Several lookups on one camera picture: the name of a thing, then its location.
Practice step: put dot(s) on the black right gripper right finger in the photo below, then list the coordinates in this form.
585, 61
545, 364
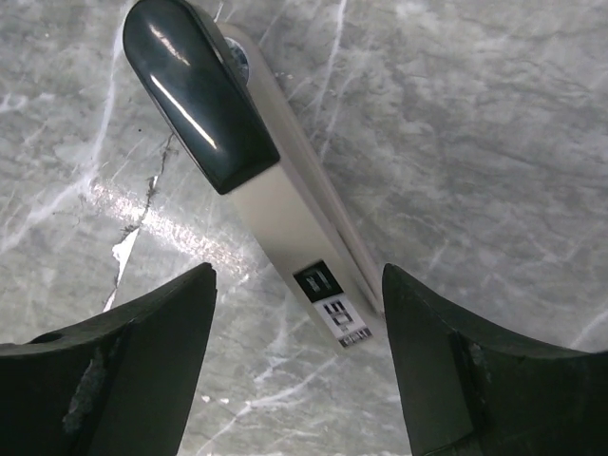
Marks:
471, 387

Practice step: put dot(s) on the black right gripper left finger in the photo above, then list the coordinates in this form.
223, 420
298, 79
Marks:
119, 383

